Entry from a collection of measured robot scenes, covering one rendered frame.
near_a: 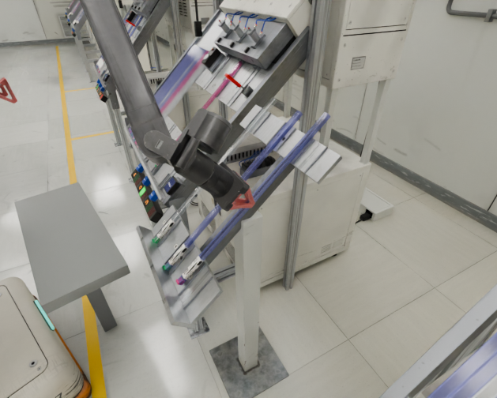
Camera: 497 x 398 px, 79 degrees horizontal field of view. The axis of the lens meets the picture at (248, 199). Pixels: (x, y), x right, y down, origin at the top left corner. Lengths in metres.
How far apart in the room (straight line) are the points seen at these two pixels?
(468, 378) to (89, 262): 0.96
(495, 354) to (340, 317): 1.16
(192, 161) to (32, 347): 1.02
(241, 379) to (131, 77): 1.18
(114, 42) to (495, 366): 0.72
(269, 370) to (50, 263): 0.92
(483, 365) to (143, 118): 0.60
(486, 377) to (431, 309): 1.32
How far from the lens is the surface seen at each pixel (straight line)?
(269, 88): 1.01
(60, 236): 1.23
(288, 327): 1.55
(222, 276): 1.31
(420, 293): 1.87
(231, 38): 1.23
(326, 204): 1.47
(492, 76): 2.34
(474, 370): 0.52
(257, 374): 1.43
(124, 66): 0.61
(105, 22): 0.65
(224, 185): 0.58
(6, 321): 1.52
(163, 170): 1.15
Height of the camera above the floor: 1.32
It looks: 36 degrees down
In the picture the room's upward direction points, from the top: straight up
